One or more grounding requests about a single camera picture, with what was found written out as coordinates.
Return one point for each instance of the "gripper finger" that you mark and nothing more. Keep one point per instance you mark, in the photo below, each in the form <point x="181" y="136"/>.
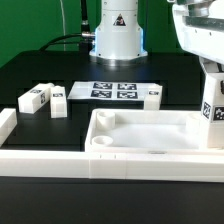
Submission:
<point x="211" y="69"/>

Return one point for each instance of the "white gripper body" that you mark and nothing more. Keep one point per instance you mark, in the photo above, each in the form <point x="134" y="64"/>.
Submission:
<point x="200" y="29"/>

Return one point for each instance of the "white desk tabletop panel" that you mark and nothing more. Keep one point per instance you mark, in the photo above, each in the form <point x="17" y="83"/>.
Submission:
<point x="145" y="132"/>

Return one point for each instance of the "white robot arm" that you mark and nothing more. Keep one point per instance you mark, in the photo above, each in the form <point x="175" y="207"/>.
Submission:
<point x="119" y="38"/>

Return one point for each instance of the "white marker sheet with tags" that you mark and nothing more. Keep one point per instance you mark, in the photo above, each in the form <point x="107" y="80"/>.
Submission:
<point x="111" y="90"/>

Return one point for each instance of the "white U-shaped obstacle fence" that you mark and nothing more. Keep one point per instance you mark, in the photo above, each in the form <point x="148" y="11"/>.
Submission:
<point x="99" y="165"/>

